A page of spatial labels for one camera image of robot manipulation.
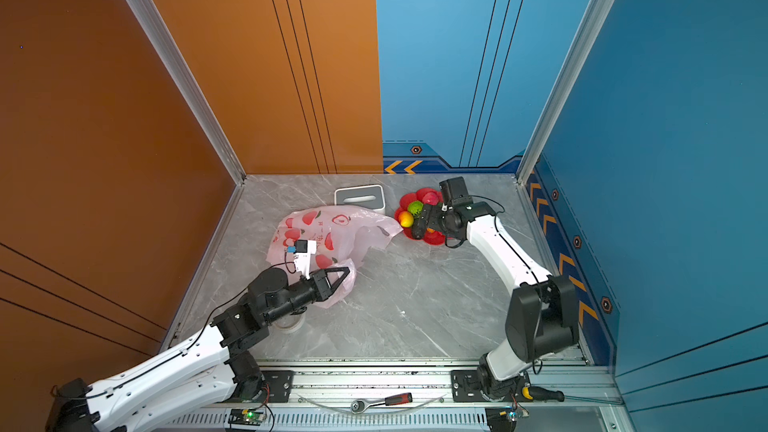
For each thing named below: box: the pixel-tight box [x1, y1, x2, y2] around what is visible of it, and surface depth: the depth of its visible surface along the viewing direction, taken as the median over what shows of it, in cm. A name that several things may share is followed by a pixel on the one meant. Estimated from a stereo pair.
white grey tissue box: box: [334, 184, 386, 212], surface depth 111 cm
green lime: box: [407, 200, 424, 216], surface depth 104 cm
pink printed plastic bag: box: [266, 205, 404, 309], surface depth 93 cm
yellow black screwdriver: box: [521, 386, 565, 402], surface depth 72 cm
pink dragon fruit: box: [422, 192, 439, 206], surface depth 108 cm
